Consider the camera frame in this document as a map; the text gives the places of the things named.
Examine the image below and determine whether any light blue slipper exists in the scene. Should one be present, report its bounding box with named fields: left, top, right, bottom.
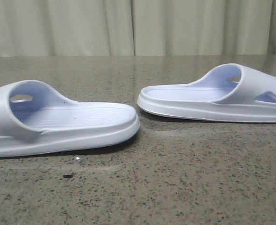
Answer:
left=0, top=80, right=140, bottom=157
left=138, top=63, right=276, bottom=123

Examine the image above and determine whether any small black debris chip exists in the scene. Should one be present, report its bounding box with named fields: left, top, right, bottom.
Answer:
left=62, top=174, right=73, bottom=178

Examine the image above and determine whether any beige pleated curtain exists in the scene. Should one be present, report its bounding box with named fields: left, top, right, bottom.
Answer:
left=0, top=0, right=276, bottom=57

